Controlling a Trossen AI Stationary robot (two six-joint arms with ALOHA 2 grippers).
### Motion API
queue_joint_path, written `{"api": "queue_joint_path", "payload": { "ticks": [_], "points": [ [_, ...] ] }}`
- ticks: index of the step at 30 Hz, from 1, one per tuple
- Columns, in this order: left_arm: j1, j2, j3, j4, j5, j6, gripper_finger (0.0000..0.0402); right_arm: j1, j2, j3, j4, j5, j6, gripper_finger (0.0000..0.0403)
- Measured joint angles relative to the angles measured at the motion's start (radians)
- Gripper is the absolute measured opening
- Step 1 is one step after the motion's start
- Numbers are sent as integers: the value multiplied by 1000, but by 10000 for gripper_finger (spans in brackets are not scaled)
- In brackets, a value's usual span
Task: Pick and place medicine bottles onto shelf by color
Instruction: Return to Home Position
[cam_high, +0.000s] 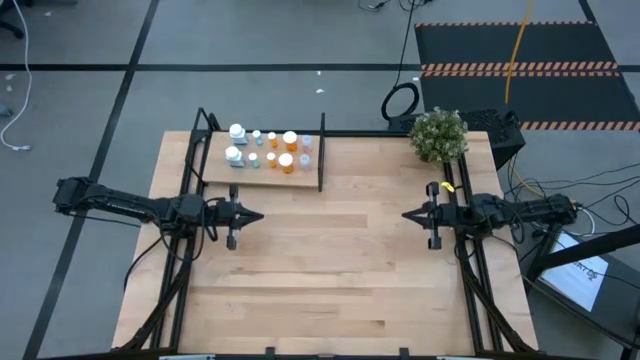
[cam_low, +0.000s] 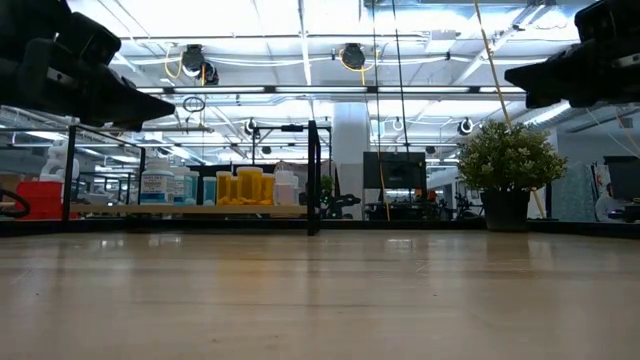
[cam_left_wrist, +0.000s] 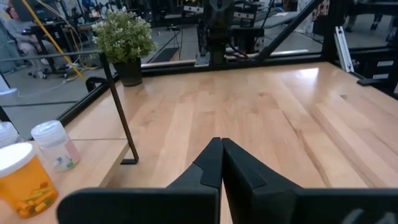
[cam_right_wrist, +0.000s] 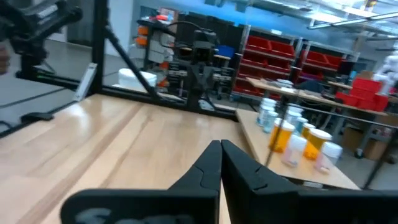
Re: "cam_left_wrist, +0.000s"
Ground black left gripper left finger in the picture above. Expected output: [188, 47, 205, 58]
[57, 136, 224, 224]

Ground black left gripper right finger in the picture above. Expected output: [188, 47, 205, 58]
[221, 138, 398, 224]

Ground green potted plant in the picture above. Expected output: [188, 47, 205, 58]
[91, 10, 158, 87]

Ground wooden shelf black metal frame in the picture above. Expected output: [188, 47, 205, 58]
[0, 50, 140, 224]

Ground black floor mat hazard stripes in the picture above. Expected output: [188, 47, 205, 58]
[150, 46, 180, 63]

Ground black aluminium table frame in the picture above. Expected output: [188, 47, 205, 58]
[58, 0, 398, 125]

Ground yellow cable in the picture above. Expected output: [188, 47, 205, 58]
[21, 0, 87, 82]

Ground large orange pill bottle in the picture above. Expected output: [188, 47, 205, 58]
[0, 142, 59, 218]

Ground black coiled cable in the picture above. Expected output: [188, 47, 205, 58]
[85, 76, 109, 93]

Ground person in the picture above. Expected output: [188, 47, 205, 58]
[4, 4, 60, 71]

